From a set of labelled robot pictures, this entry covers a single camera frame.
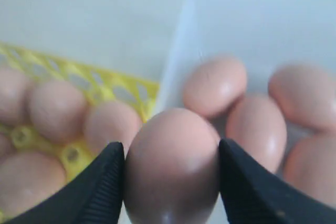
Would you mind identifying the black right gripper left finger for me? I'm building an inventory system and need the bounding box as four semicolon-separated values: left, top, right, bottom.
7;142;124;224

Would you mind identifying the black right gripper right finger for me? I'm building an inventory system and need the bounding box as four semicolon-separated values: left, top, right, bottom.
219;138;335;224

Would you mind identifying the brown egg six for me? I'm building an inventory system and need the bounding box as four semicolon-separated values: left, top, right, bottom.
1;151;66;218

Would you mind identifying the brown egg four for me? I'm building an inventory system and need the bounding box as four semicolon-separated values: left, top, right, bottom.
83;101;142;155

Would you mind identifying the brown egg seven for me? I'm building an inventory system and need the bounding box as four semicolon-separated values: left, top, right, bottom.
124;108;219;223

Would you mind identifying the brown egg three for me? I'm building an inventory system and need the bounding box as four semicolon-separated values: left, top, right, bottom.
28;80;88;144

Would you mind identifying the brown egg two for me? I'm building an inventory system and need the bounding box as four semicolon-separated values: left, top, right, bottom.
1;67;34;125

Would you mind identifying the brown egg nine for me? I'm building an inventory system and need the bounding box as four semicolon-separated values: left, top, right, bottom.
283;134;335;208

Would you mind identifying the brown egg fifteen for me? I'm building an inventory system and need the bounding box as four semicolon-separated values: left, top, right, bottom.
225;94;287;173

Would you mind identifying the yellow plastic egg tray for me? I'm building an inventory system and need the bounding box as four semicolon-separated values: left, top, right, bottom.
1;43;160;184

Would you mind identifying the brown egg fourteen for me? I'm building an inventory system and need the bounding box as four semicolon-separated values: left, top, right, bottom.
182;57;247;118

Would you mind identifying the brown egg thirteen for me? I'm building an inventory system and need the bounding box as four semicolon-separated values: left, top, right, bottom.
268;64;335;132

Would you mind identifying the clear plastic container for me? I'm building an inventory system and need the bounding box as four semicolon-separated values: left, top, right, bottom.
154;0;200;114

